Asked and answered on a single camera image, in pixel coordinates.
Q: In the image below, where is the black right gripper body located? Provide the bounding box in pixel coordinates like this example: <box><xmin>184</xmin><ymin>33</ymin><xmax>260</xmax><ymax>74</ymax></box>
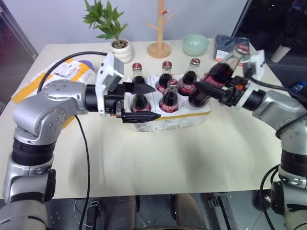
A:
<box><xmin>219</xmin><ymin>75</ymin><xmax>250</xmax><ymax>107</ymax></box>

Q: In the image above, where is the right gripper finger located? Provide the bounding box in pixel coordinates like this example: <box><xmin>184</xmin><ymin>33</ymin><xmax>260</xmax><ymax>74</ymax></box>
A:
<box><xmin>192</xmin><ymin>81</ymin><xmax>226</xmax><ymax>100</ymax></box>

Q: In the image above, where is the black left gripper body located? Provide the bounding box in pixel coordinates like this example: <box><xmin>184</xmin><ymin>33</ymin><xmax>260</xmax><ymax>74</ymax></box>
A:
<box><xmin>104</xmin><ymin>82</ymin><xmax>126</xmax><ymax>118</ymax></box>

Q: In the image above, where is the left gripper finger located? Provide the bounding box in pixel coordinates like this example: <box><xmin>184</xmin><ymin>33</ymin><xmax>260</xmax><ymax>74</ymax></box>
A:
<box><xmin>123</xmin><ymin>82</ymin><xmax>156</xmax><ymax>95</ymax></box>
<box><xmin>121</xmin><ymin>111</ymin><xmax>162</xmax><ymax>124</ymax></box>

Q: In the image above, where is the glass cola bottle red cap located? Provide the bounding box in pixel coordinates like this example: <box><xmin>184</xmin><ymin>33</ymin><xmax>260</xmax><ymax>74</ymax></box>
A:
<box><xmin>130</xmin><ymin>93</ymin><xmax>151</xmax><ymax>113</ymax></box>
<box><xmin>178</xmin><ymin>58</ymin><xmax>201</xmax><ymax>97</ymax></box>
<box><xmin>159</xmin><ymin>79</ymin><xmax>179</xmax><ymax>114</ymax></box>
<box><xmin>155</xmin><ymin>60</ymin><xmax>173</xmax><ymax>93</ymax></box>
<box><xmin>188</xmin><ymin>44</ymin><xmax>250</xmax><ymax>108</ymax></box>
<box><xmin>131</xmin><ymin>62</ymin><xmax>146</xmax><ymax>84</ymax></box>

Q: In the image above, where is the white foam crate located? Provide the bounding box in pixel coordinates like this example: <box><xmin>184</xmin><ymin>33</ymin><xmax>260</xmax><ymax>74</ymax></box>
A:
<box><xmin>123</xmin><ymin>72</ymin><xmax>212</xmax><ymax>133</ymax></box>

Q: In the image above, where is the green plant in white pot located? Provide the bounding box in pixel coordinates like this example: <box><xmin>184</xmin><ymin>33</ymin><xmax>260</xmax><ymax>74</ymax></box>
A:
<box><xmin>83</xmin><ymin>0</ymin><xmax>133</xmax><ymax>64</ymax></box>

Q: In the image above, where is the wooden mug tree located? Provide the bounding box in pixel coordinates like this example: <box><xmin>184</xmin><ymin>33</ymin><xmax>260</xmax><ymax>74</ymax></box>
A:
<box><xmin>146</xmin><ymin>0</ymin><xmax>176</xmax><ymax>59</ymax></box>

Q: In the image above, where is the blue snack packet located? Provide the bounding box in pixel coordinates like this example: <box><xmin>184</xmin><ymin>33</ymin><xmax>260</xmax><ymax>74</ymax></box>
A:
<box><xmin>213</xmin><ymin>34</ymin><xmax>251</xmax><ymax>64</ymax></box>

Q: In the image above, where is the pale green bowl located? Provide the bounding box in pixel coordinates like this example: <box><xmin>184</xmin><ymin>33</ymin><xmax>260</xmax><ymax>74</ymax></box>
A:
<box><xmin>181</xmin><ymin>34</ymin><xmax>210</xmax><ymax>57</ymax></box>

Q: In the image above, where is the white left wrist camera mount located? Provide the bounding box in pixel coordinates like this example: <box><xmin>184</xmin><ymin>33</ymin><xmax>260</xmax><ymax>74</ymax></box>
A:
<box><xmin>94</xmin><ymin>51</ymin><xmax>126</xmax><ymax>118</ymax></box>

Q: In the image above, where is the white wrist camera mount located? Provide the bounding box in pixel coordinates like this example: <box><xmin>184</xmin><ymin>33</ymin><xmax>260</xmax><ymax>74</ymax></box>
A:
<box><xmin>236</xmin><ymin>49</ymin><xmax>266</xmax><ymax>110</ymax></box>
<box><xmin>94</xmin><ymin>51</ymin><xmax>126</xmax><ymax>118</ymax></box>

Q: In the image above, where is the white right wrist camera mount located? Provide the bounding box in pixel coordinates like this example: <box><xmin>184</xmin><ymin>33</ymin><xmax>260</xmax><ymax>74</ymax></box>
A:
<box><xmin>236</xmin><ymin>49</ymin><xmax>266</xmax><ymax>110</ymax></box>

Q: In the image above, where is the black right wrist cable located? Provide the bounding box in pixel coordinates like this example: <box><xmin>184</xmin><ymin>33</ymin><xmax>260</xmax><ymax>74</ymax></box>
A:
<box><xmin>247</xmin><ymin>70</ymin><xmax>307</xmax><ymax>94</ymax></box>

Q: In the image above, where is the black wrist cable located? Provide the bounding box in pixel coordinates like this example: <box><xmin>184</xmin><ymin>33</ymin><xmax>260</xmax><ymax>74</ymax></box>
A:
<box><xmin>247</xmin><ymin>70</ymin><xmax>307</xmax><ymax>94</ymax></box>
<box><xmin>36</xmin><ymin>52</ymin><xmax>110</xmax><ymax>94</ymax></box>

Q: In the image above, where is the black hanging cable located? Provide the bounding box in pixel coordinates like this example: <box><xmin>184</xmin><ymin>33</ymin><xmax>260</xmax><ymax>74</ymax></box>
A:
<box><xmin>74</xmin><ymin>115</ymin><xmax>91</xmax><ymax>228</ymax></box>

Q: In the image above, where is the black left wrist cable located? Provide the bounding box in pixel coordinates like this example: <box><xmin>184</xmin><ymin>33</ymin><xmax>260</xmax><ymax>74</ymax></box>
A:
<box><xmin>36</xmin><ymin>52</ymin><xmax>110</xmax><ymax>94</ymax></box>

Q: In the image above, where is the black cable loop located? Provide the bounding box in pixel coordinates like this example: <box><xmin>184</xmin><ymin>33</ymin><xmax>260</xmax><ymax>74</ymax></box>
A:
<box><xmin>260</xmin><ymin>164</ymin><xmax>284</xmax><ymax>230</ymax></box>

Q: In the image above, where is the black metal bracket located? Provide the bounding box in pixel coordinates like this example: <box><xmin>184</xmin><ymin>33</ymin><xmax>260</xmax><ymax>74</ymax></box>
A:
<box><xmin>207</xmin><ymin>195</ymin><xmax>232</xmax><ymax>230</ymax></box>
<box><xmin>85</xmin><ymin>199</ymin><xmax>101</xmax><ymax>230</ymax></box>

